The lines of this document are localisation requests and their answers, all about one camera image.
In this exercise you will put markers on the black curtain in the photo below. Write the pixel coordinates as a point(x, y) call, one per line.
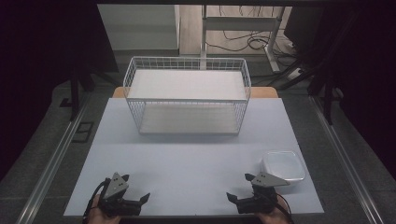
point(37, 62)
point(367, 77)

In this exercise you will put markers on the aluminium rail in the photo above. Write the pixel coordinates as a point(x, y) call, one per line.
point(345, 161)
point(49, 165)

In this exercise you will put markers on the person's right hand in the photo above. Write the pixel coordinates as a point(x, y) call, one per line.
point(274, 217)

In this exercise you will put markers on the white square plastic bowl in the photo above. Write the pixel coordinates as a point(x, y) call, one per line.
point(285, 166)

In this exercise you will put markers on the person's left hand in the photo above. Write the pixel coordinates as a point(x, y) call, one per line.
point(101, 216)

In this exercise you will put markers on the black metal stand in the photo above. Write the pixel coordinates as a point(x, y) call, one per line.
point(74, 96)
point(327, 102)

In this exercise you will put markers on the white power strip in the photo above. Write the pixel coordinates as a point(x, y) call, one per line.
point(294, 74)

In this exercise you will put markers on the wooden table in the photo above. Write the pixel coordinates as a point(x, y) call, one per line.
point(264, 92)

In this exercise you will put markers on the white metal desk frame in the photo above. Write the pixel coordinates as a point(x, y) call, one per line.
point(239, 23)

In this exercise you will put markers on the black floor bracket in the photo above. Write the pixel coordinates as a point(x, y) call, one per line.
point(81, 140)

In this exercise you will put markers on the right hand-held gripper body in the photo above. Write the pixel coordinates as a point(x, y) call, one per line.
point(260, 199)

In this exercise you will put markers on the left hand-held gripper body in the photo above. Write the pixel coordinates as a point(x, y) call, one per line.
point(115, 186)

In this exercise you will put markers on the white cabinet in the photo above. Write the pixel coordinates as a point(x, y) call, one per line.
point(140, 28)

